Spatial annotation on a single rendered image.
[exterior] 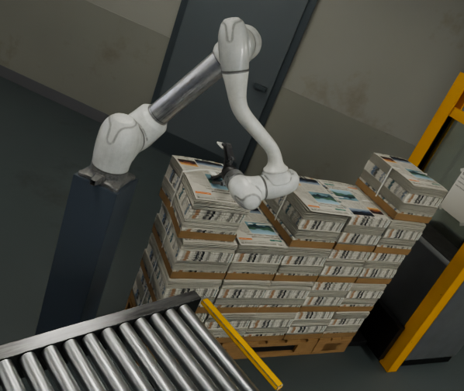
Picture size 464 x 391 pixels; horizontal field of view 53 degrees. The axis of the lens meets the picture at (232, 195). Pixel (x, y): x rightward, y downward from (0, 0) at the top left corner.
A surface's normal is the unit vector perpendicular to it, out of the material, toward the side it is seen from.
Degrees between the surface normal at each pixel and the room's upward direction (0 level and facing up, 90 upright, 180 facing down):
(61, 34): 90
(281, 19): 90
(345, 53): 90
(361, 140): 90
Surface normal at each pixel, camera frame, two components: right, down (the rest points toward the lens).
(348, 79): -0.26, 0.36
